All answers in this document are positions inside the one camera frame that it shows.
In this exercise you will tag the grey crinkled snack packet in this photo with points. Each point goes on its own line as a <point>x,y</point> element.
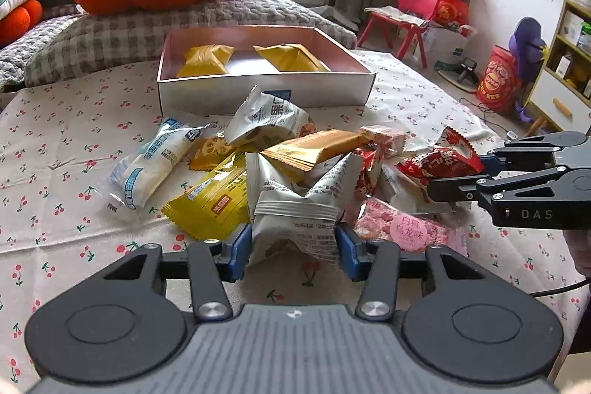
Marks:
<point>295,218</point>

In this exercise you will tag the red gift bag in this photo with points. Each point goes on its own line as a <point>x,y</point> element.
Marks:
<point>452,11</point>

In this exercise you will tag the wooden and white cabinet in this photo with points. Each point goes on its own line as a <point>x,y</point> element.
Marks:
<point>554,94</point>

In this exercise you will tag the silver snack packet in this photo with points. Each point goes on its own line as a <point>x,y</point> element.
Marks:
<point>401,191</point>

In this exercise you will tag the cherry print cloth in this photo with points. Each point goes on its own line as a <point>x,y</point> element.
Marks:
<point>69,135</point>

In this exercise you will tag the person's right forearm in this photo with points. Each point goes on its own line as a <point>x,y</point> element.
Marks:
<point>581,255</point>

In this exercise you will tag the yellow snack packet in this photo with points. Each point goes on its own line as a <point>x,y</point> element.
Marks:
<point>291,58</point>
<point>205,59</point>

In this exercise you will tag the small pink candy packet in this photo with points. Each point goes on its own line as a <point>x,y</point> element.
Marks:
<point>383,135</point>

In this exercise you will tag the white cardboard box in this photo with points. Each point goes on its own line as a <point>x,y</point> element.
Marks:
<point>277,94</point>

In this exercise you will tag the orange lotus root packet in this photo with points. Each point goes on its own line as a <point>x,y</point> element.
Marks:
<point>210,151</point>

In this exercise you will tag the white packet with blue label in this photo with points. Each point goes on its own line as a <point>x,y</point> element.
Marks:
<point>268,117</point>

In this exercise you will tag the pink plastic child chair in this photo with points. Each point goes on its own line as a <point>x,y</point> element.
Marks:
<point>415,1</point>

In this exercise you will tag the small orange pumpkin pillow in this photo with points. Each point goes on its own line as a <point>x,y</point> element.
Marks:
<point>16,22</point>

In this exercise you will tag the grey checked pillow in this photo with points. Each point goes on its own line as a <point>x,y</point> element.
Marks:
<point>138,34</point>

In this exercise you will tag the black floor device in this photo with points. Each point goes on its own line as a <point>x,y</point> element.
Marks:
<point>468,71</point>

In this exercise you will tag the grey checked blanket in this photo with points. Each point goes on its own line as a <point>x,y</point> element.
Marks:
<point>23,57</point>

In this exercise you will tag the white and blue bread packet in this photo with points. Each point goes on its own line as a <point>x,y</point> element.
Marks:
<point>147,168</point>

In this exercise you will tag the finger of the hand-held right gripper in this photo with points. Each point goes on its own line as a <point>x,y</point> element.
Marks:
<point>455,190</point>
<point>512,161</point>

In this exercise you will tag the clear packet of pink snacks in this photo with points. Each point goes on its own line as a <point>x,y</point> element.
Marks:
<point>406,230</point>

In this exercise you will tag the white storage box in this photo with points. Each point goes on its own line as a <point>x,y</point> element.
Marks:
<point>445,45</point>

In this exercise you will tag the yellow packet with red label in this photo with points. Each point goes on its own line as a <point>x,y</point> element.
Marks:
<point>207,200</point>

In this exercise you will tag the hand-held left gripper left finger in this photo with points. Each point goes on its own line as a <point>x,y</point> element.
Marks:
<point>240,251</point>

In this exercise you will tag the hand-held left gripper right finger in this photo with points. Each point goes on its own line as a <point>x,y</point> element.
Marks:
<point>347,251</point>

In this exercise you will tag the newspaper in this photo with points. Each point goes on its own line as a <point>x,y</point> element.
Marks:
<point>397,15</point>

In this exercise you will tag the gold wafer packet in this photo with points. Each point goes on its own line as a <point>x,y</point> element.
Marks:
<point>318,147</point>

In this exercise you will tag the large red snack bag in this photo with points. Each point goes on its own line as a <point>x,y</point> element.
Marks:
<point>498,80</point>

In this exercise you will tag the purple plush toy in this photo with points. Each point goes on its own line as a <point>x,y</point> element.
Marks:
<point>528,38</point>

